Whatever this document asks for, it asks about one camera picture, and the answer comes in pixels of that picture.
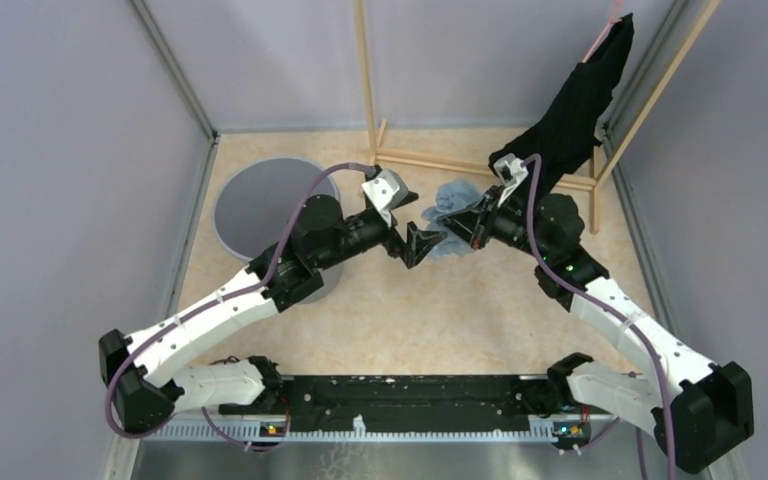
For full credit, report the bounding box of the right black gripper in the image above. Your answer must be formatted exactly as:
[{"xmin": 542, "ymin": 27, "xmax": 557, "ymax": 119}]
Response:
[{"xmin": 437, "ymin": 185, "xmax": 552, "ymax": 261}]

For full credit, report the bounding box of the light blue trash bag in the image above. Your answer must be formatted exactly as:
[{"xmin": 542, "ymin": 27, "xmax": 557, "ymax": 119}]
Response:
[{"xmin": 421, "ymin": 179, "xmax": 483, "ymax": 260}]

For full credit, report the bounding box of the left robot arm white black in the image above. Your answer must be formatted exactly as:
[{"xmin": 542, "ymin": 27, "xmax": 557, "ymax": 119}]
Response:
[{"xmin": 98, "ymin": 181, "xmax": 445, "ymax": 439}]

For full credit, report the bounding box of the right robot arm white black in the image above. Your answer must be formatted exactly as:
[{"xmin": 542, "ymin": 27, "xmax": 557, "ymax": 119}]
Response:
[{"xmin": 438, "ymin": 187, "xmax": 754, "ymax": 474}]

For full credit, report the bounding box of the grey plastic trash bin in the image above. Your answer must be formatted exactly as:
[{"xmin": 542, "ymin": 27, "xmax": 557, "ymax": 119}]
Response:
[{"xmin": 212, "ymin": 156, "xmax": 346, "ymax": 306}]

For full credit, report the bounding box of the wooden clothes rack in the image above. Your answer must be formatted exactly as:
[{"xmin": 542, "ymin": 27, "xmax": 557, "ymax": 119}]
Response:
[{"xmin": 352, "ymin": 0, "xmax": 720, "ymax": 234}]

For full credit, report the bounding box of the black hanging garment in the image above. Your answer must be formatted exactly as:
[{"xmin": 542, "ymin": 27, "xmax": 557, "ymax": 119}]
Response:
[{"xmin": 488, "ymin": 13, "xmax": 635, "ymax": 200}]

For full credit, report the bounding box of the pink clothes hanger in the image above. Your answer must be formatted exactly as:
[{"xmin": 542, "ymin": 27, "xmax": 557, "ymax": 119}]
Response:
[{"xmin": 581, "ymin": 0, "xmax": 624, "ymax": 63}]

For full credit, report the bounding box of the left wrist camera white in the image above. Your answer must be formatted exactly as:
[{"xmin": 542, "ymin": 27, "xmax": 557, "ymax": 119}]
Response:
[{"xmin": 361, "ymin": 169, "xmax": 409, "ymax": 227}]

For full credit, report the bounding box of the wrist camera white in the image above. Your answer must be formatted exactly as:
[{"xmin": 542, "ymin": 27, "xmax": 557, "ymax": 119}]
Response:
[
  {"xmin": 492, "ymin": 153, "xmax": 529, "ymax": 207},
  {"xmin": 361, "ymin": 169, "xmax": 409, "ymax": 227}
]

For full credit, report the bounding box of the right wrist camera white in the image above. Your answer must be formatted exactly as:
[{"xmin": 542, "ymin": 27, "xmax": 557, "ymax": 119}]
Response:
[{"xmin": 492, "ymin": 153, "xmax": 529, "ymax": 207}]

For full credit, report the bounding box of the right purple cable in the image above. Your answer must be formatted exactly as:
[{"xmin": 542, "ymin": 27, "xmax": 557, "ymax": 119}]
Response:
[{"xmin": 520, "ymin": 153, "xmax": 679, "ymax": 480}]

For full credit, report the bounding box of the purple cable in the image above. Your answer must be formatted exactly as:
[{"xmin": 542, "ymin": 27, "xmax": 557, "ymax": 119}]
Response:
[
  {"xmin": 520, "ymin": 153, "xmax": 679, "ymax": 480},
  {"xmin": 104, "ymin": 162, "xmax": 377, "ymax": 441}
]

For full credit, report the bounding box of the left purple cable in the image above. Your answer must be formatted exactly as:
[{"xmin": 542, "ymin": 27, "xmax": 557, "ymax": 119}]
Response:
[{"xmin": 104, "ymin": 162, "xmax": 377, "ymax": 441}]

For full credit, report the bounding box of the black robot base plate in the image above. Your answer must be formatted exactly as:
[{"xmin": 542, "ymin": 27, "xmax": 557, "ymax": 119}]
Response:
[{"xmin": 218, "ymin": 375, "xmax": 597, "ymax": 434}]

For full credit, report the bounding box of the white slotted cable duct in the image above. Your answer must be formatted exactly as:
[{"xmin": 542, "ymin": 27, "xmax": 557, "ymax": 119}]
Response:
[{"xmin": 147, "ymin": 415, "xmax": 582, "ymax": 444}]

